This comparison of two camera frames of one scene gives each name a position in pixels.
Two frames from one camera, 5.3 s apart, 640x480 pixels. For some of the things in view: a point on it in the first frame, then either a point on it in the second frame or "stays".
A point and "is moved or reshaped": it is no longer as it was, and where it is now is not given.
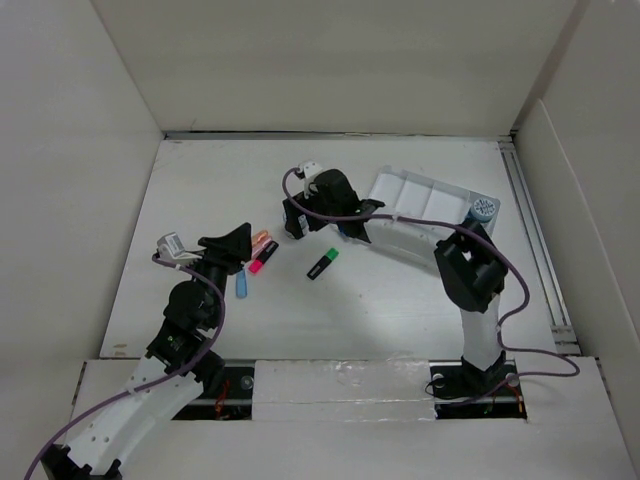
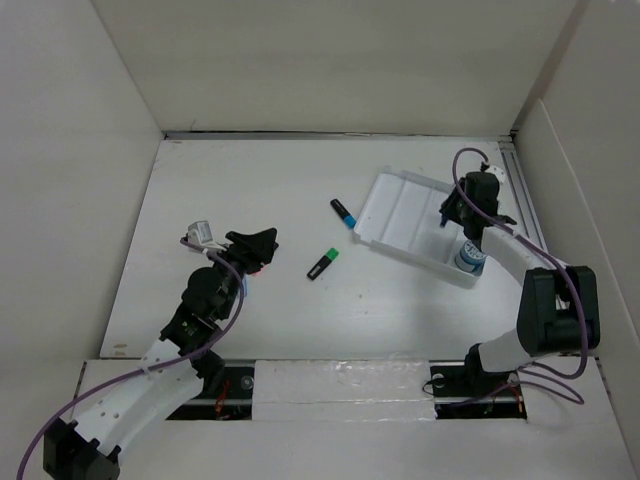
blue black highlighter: x=344 y=231 is moved or reshaped
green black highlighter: x=322 y=263 stays
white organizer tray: x=413 y=194 stays
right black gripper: x=293 y=221 → x=448 y=206
